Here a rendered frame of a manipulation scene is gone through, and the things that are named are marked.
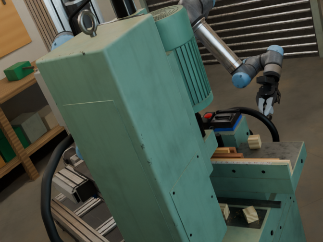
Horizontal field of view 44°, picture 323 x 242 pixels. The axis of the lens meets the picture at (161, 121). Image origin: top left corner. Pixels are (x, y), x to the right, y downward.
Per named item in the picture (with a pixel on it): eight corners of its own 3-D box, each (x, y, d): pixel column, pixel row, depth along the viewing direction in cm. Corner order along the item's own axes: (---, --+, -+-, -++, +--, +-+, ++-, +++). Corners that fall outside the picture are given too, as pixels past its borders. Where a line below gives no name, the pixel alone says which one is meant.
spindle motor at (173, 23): (221, 90, 134) (194, -1, 121) (201, 118, 121) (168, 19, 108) (176, 94, 144) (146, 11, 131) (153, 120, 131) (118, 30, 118)
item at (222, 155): (245, 163, 139) (242, 152, 137) (243, 167, 137) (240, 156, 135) (188, 163, 151) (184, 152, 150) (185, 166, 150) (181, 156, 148)
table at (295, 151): (313, 139, 148) (310, 126, 145) (295, 194, 126) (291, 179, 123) (173, 142, 182) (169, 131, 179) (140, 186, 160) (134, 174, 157)
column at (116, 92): (229, 229, 128) (154, 11, 98) (203, 286, 112) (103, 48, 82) (170, 222, 141) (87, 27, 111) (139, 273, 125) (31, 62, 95)
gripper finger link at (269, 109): (274, 122, 170) (277, 103, 174) (270, 115, 166) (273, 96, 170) (267, 122, 172) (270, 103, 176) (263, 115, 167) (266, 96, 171)
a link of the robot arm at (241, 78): (176, -3, 172) (253, 82, 173) (189, -11, 179) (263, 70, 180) (162, 15, 181) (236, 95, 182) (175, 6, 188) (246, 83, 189)
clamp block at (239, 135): (251, 134, 159) (246, 115, 156) (241, 154, 150) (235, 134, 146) (217, 135, 168) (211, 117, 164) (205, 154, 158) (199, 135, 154)
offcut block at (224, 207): (229, 212, 135) (227, 203, 133) (226, 220, 132) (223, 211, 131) (219, 211, 137) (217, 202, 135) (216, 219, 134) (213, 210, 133)
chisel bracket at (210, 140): (219, 149, 143) (213, 128, 139) (204, 173, 133) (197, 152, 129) (201, 149, 147) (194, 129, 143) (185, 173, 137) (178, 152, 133)
